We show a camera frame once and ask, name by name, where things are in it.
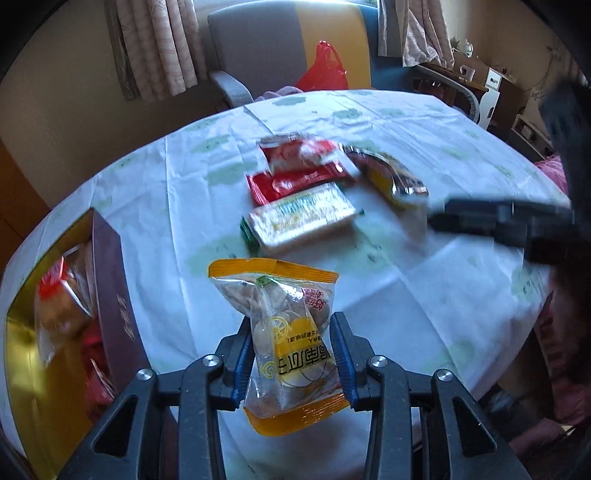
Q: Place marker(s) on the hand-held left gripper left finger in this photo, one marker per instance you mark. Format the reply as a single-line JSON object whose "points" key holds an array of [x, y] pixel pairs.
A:
{"points": [[242, 364]]}

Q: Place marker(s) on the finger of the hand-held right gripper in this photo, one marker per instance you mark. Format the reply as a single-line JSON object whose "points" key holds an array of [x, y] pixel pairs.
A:
{"points": [[471, 219]]}

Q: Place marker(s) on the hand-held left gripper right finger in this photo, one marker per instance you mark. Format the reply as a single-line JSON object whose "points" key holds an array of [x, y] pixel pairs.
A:
{"points": [[344, 364]]}

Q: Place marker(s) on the yellow-edged clear snack packet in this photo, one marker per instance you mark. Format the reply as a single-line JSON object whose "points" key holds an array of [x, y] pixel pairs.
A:
{"points": [[295, 341]]}

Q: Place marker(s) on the brown sesame drink packet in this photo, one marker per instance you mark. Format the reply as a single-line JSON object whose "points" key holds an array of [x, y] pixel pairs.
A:
{"points": [[388, 177]]}

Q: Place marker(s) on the brown tin box gold inside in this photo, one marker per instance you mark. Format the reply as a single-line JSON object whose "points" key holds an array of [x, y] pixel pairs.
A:
{"points": [[115, 300]]}

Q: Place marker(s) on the shiny red foil packet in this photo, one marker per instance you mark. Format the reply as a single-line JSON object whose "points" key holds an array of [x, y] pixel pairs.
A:
{"points": [[99, 383]]}

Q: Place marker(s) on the green yellow cracker packet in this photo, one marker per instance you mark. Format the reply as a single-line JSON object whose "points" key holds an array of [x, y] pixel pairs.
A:
{"points": [[300, 217]]}

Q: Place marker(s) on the plain red snack packet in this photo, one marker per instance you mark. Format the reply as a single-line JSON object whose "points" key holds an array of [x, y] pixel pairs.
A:
{"points": [[272, 184]]}

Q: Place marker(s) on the red packet with picture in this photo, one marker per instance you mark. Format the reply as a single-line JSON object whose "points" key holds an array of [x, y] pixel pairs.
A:
{"points": [[300, 152]]}

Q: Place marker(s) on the bread packet with red label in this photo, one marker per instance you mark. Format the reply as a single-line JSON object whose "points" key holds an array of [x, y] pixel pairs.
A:
{"points": [[60, 314]]}

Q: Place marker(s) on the pink blanket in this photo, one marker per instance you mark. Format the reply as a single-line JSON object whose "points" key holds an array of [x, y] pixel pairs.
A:
{"points": [[554, 175]]}

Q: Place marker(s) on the brown wooden desk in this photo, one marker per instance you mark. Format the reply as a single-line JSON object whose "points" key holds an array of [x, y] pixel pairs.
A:
{"points": [[508, 97]]}

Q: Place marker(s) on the grey office chair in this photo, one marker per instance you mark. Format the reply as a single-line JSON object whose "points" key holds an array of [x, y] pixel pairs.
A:
{"points": [[471, 99]]}

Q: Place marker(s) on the person's legs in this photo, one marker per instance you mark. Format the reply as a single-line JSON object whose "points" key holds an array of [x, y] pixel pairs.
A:
{"points": [[568, 323]]}

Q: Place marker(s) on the white cup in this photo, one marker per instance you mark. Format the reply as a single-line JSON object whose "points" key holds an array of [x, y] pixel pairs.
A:
{"points": [[468, 47]]}

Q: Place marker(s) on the white tablecloth with green clouds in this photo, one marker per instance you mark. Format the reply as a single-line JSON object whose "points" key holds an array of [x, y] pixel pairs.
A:
{"points": [[184, 184]]}

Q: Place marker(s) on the patterned beige curtain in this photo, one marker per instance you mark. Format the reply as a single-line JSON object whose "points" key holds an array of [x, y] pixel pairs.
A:
{"points": [[157, 46], [415, 32]]}

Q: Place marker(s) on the red plastic bag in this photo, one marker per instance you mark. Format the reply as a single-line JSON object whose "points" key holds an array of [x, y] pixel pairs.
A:
{"points": [[323, 69]]}

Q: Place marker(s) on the pink cloth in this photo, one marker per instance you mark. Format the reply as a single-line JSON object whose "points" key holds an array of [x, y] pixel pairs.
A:
{"points": [[279, 93]]}

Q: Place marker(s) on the grey yellow blue armchair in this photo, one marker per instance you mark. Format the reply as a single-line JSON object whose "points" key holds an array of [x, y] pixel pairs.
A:
{"points": [[258, 41]]}

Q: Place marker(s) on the wooden wardrobe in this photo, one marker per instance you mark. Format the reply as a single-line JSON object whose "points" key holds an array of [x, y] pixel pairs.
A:
{"points": [[18, 198]]}

